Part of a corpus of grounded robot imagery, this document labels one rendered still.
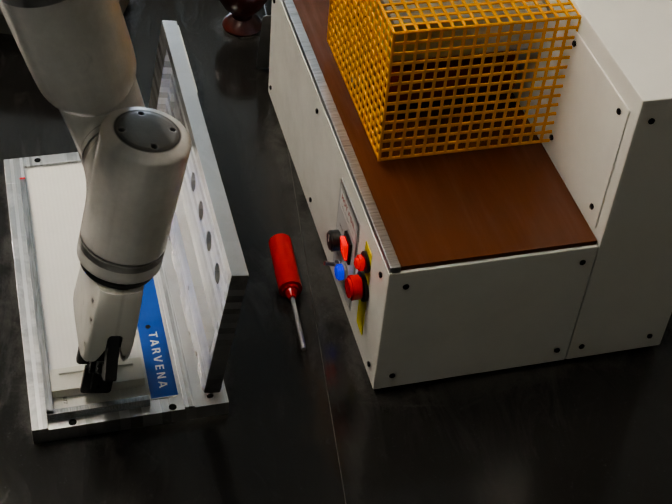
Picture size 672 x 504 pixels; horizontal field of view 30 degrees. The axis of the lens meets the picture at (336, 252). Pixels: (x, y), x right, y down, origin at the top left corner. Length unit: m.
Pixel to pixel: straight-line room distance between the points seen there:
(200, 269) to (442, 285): 0.27
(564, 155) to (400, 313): 0.25
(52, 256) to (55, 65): 0.52
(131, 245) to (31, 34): 0.25
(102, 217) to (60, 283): 0.32
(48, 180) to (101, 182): 0.47
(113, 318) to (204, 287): 0.16
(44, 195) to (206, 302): 0.33
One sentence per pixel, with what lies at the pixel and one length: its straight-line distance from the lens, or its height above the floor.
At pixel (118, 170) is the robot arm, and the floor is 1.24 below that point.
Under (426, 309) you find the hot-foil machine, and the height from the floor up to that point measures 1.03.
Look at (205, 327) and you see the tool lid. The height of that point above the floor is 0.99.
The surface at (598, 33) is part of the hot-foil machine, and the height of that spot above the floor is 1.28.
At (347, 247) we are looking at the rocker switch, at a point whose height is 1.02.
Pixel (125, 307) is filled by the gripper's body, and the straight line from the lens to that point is 1.23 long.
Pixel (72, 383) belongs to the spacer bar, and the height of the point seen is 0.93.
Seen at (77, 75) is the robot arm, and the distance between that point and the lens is 1.04.
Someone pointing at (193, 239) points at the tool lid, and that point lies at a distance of 1.42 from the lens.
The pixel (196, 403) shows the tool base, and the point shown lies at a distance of 1.36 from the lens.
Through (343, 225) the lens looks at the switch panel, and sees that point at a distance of 1.41.
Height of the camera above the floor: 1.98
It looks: 44 degrees down
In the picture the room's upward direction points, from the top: 6 degrees clockwise
